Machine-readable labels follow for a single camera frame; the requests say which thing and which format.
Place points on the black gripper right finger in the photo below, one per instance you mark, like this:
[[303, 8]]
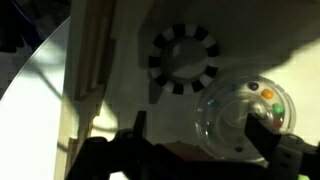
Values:
[[262, 135]]

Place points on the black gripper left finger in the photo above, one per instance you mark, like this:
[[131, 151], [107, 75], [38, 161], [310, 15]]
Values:
[[139, 125]]

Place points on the wooden tray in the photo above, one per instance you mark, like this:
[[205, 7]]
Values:
[[198, 68]]

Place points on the white round table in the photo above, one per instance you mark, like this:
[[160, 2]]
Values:
[[30, 112]]

